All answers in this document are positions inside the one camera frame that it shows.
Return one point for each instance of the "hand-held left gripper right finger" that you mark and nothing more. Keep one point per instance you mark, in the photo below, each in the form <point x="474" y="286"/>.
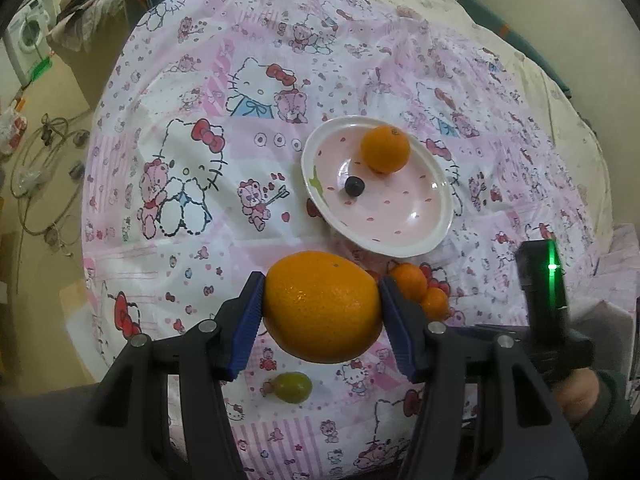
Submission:
<point x="397" y="320"/>

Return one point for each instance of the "large orange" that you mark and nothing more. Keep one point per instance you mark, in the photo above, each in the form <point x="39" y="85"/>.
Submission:
<point x="320" y="305"/>

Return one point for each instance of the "cardboard box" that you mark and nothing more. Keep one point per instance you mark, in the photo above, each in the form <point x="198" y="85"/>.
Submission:
<point x="95" y="65"/>

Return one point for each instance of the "pink white plate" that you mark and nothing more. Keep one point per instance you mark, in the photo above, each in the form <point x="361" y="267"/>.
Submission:
<point x="400" y="215"/>

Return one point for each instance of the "green basket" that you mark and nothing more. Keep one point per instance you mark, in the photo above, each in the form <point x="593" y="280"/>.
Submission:
<point x="40" y="69"/>

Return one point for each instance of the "pile of clothes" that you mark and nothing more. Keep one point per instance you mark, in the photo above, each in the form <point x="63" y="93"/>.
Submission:
<point x="95" y="5"/>

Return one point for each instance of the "pink cartoon printed blanket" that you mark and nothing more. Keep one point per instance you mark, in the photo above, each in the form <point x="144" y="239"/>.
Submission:
<point x="210" y="210"/>

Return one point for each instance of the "person's right forearm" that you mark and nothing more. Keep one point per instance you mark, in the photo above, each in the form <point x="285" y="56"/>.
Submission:
<point x="614" y="402"/>

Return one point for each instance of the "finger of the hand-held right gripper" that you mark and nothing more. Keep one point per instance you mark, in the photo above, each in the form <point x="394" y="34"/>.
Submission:
<point x="500" y="329"/>

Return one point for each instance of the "dark grape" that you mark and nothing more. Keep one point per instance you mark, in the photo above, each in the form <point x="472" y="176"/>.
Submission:
<point x="355" y="186"/>

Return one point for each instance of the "white washing machine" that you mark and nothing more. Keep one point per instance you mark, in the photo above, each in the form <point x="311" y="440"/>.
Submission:
<point x="25" y="30"/>

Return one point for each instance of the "person's right hand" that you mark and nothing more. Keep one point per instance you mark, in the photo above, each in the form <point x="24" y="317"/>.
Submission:
<point x="580" y="397"/>

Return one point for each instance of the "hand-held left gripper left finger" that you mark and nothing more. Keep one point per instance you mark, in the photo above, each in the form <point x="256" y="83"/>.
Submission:
<point x="246" y="320"/>

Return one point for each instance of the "white plastic bag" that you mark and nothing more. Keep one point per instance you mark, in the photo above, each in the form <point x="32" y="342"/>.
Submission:
<point x="11" y="127"/>

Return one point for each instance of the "small tangerine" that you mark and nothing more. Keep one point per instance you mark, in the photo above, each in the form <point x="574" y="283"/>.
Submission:
<point x="435" y="304"/>
<point x="409" y="281"/>

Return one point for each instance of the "green grape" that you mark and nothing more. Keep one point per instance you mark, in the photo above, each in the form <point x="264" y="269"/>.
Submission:
<point x="294" y="386"/>

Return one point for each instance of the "medium orange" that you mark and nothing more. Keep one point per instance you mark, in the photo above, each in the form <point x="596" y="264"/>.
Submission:
<point x="385" y="149"/>

